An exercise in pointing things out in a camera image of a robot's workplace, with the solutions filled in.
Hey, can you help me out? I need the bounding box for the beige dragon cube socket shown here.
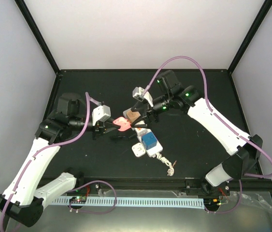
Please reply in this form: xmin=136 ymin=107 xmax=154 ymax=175
xmin=126 ymin=109 xmax=141 ymax=123

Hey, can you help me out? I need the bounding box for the pink plug adapter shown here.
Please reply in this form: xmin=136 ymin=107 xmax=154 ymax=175
xmin=113 ymin=116 xmax=131 ymax=132

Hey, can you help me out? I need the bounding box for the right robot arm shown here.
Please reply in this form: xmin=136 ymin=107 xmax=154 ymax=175
xmin=123 ymin=70 xmax=262 ymax=195

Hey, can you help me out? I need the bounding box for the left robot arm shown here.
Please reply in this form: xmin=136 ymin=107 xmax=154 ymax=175
xmin=0 ymin=93 xmax=118 ymax=232

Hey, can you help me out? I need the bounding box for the white tiger cube socket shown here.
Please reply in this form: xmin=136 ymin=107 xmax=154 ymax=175
xmin=135 ymin=128 xmax=148 ymax=136

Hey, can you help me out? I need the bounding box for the blue cube socket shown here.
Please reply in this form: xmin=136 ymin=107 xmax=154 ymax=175
xmin=141 ymin=132 xmax=157 ymax=150

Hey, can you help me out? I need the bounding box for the white flat plug adapter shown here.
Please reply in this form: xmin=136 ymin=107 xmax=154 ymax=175
xmin=131 ymin=143 xmax=146 ymax=158

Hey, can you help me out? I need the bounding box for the small green circuit board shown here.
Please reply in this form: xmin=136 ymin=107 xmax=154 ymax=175
xmin=69 ymin=196 xmax=87 ymax=204

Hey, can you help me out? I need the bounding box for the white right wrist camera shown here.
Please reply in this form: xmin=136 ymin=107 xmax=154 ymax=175
xmin=132 ymin=87 xmax=154 ymax=107

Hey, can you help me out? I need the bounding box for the black thin cable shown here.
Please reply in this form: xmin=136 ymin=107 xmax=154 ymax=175
xmin=110 ymin=134 xmax=136 ymax=141

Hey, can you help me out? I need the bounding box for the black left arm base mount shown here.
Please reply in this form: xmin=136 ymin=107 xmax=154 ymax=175
xmin=66 ymin=180 xmax=101 ymax=196

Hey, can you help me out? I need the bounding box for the white coiled power cord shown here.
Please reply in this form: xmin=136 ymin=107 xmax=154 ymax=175
xmin=155 ymin=152 xmax=176 ymax=176

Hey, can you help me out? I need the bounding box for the light blue slotted cable duct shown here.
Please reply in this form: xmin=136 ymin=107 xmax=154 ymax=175
xmin=51 ymin=196 xmax=205 ymax=209

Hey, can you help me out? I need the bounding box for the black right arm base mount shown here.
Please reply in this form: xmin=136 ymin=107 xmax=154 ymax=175
xmin=185 ymin=178 xmax=230 ymax=197

